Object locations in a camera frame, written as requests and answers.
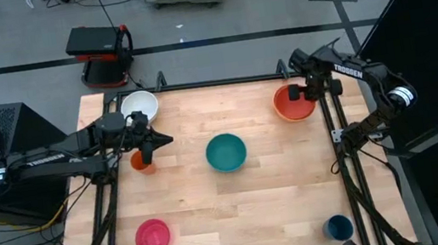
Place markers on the orange cup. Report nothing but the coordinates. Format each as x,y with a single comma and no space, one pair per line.
137,163

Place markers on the dark blue cup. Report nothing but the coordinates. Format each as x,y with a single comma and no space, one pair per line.
339,228

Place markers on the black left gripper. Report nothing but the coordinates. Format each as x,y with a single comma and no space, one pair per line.
137,136

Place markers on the teal bowl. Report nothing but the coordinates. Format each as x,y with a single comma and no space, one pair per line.
226,152

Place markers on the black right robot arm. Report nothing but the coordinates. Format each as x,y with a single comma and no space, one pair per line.
367,73

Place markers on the black frame bracket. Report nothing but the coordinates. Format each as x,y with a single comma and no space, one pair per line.
281,70
160,83

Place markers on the white bowl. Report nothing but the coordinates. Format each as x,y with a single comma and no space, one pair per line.
139,101

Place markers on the black perforated computer case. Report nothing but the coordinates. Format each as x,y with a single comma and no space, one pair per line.
8,122

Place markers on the black and red cart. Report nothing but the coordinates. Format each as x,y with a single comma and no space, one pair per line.
93,41

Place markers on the pink bowl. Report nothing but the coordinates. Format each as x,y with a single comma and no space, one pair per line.
152,237

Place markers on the silver mounting plate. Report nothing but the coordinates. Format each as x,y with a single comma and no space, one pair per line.
337,136

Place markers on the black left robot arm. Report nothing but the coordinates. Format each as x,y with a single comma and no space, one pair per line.
48,161

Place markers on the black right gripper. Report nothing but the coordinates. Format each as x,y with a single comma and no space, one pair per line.
315,81

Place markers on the orange bowl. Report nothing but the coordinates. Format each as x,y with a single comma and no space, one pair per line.
292,111

